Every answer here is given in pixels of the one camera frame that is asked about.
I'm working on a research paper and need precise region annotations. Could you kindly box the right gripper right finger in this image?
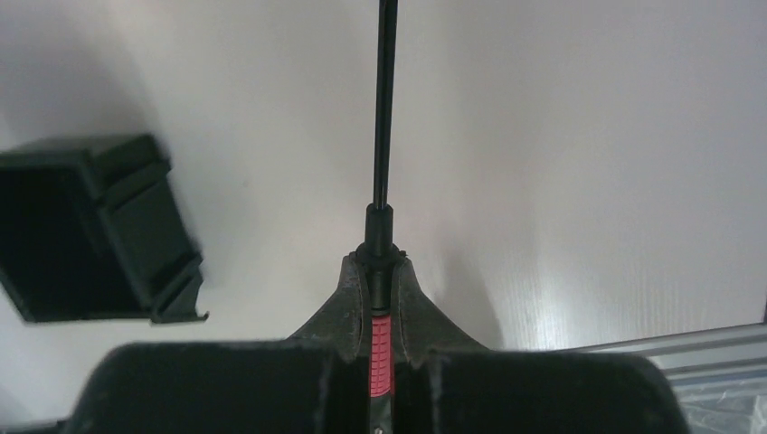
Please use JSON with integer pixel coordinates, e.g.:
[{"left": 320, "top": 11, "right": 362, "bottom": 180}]
[{"left": 391, "top": 256, "right": 487, "bottom": 366}]

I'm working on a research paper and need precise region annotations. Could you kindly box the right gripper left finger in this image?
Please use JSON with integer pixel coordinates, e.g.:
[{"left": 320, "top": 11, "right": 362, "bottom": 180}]
[{"left": 289, "top": 254, "right": 366, "bottom": 362}]

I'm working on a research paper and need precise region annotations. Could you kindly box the red handled screwdriver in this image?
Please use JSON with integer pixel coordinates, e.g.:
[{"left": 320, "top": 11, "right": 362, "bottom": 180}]
[{"left": 361, "top": 0, "right": 399, "bottom": 433}]

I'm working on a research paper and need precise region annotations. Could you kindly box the black plastic bin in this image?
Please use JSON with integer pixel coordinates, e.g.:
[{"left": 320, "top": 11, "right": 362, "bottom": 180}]
[{"left": 1, "top": 133, "right": 203, "bottom": 324}]

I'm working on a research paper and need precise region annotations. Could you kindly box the aluminium frame rail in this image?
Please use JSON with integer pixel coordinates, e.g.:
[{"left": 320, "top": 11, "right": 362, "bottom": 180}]
[{"left": 578, "top": 319, "right": 766, "bottom": 393}]

